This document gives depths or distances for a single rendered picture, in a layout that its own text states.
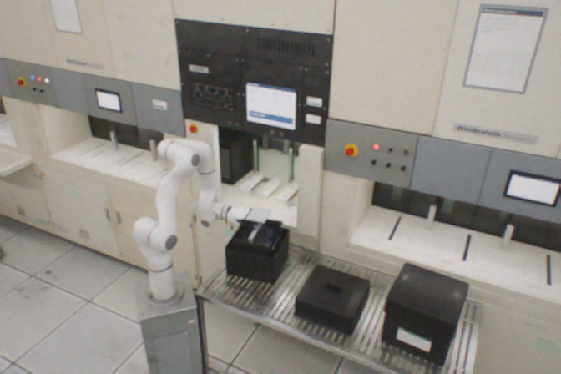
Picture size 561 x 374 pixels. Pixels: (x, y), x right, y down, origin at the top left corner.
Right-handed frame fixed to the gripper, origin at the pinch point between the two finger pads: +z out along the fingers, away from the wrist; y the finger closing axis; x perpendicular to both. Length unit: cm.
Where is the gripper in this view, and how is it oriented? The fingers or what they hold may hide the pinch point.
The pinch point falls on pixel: (256, 218)
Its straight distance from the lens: 235.3
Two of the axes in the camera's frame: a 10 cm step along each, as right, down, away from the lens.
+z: 9.5, 1.5, -2.6
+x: 0.1, -8.7, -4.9
